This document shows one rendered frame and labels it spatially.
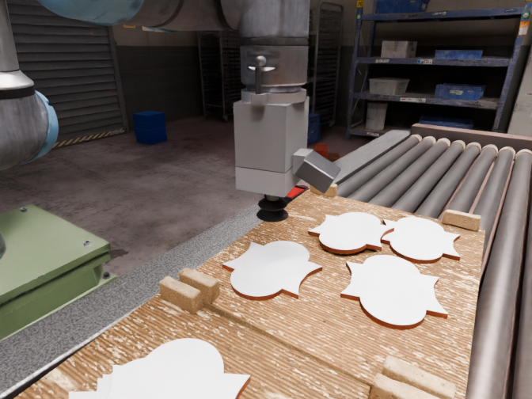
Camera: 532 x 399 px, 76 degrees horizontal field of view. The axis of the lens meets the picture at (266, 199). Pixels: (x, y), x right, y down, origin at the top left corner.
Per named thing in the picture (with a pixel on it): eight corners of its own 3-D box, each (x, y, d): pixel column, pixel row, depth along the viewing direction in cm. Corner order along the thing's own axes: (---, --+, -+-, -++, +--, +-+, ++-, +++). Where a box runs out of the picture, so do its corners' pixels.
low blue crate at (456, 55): (433, 59, 409) (435, 50, 405) (433, 58, 441) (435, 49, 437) (481, 60, 390) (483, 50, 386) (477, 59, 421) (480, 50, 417)
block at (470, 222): (440, 223, 62) (443, 210, 61) (442, 219, 64) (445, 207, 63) (478, 233, 59) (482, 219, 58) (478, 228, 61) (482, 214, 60)
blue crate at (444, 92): (432, 97, 434) (435, 84, 427) (442, 94, 460) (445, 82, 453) (476, 101, 404) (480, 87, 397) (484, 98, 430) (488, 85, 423)
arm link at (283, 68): (316, 46, 39) (293, 46, 33) (313, 87, 41) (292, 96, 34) (256, 46, 42) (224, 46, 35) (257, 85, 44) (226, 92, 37)
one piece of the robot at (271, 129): (337, 69, 31) (324, 226, 38) (355, 65, 39) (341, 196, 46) (223, 66, 36) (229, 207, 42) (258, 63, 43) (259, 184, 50)
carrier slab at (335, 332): (172, 294, 47) (172, 285, 46) (307, 195, 78) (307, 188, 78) (457, 439, 30) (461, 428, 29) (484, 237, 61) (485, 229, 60)
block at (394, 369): (378, 385, 33) (381, 365, 31) (382, 371, 34) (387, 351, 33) (447, 420, 30) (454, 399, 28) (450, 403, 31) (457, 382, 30)
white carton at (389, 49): (379, 58, 459) (382, 40, 450) (390, 58, 477) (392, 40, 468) (405, 59, 435) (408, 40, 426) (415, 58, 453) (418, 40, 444)
